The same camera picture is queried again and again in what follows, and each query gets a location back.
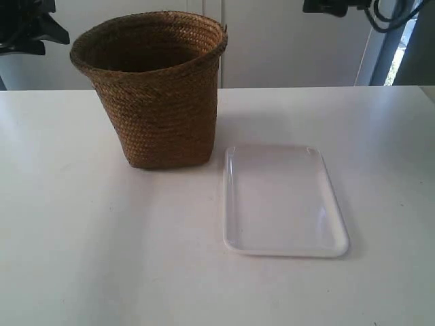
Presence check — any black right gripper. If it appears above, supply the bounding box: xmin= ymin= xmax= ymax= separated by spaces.
xmin=302 ymin=0 xmax=366 ymax=17

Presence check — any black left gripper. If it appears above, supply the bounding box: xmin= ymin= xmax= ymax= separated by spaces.
xmin=1 ymin=0 xmax=69 ymax=56

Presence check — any brown woven wicker basket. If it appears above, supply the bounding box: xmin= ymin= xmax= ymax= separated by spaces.
xmin=70 ymin=11 xmax=228 ymax=170

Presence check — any white rectangular plastic tray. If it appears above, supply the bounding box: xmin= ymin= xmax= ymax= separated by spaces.
xmin=223 ymin=145 xmax=350 ymax=258

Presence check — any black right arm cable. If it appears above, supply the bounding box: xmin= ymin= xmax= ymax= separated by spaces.
xmin=364 ymin=0 xmax=425 ymax=34

